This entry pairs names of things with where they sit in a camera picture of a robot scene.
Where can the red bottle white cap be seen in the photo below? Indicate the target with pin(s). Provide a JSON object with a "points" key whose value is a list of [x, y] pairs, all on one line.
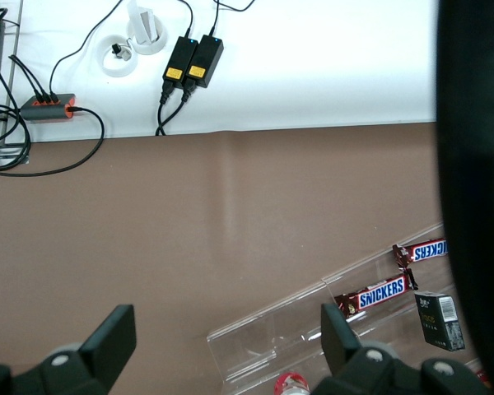
{"points": [[290, 384]]}

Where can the small black clip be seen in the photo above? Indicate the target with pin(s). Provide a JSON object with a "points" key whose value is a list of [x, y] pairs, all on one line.
{"points": [[117, 49]]}

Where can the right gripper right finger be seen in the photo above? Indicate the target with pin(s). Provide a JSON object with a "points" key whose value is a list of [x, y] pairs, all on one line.
{"points": [[337, 337]]}

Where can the small metal bracket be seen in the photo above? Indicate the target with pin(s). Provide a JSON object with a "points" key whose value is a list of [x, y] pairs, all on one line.
{"points": [[8, 153]]}

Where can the Snickers chocolate bar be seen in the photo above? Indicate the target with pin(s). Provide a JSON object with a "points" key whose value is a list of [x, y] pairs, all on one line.
{"points": [[374, 294], [426, 251]]}

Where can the black power adapter yellow label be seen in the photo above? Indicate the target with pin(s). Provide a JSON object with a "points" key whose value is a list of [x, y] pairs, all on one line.
{"points": [[180, 57], [206, 61]]}

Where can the aluminium rail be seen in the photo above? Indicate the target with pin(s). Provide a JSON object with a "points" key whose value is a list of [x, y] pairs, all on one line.
{"points": [[16, 24]]}

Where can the small black box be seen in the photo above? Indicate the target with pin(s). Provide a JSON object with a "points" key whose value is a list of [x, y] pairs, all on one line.
{"points": [[438, 321]]}

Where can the clear acrylic stepped stand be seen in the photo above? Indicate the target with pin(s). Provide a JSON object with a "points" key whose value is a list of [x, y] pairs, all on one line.
{"points": [[271, 329]]}

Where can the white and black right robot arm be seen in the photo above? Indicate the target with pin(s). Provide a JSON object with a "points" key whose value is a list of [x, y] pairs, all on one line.
{"points": [[477, 164]]}

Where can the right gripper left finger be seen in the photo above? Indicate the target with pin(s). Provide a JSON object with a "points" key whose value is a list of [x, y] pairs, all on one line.
{"points": [[107, 341]]}

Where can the grey orange USB hub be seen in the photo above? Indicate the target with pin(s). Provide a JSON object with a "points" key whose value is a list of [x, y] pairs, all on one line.
{"points": [[45, 109]]}

